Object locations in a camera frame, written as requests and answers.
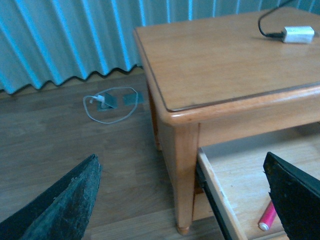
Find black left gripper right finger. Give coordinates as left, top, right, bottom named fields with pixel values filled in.
left=263, top=152, right=320, bottom=240

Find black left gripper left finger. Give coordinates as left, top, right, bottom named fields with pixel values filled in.
left=0, top=154, right=102, bottom=240

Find pink marker white caps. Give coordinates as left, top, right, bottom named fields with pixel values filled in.
left=258, top=201, right=277, bottom=232

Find wooden drawer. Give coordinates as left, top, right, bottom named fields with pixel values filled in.
left=197, top=122, right=320, bottom=240

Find open metal floor socket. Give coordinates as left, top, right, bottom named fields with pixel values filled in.
left=96, top=93, right=118, bottom=112

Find closed metal floor plate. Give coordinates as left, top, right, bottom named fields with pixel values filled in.
left=122, top=92, right=145, bottom=106

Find wooden nightstand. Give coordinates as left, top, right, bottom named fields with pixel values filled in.
left=133, top=12, right=320, bottom=235

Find white charger adapter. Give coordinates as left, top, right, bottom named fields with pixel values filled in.
left=282, top=26, right=315, bottom=44

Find light grey curtain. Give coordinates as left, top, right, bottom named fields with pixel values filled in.
left=0, top=0, right=320, bottom=95

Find white floor cable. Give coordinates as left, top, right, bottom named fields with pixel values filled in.
left=82, top=86, right=140, bottom=125

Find black USB cable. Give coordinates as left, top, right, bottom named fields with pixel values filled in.
left=257, top=0, right=320, bottom=39

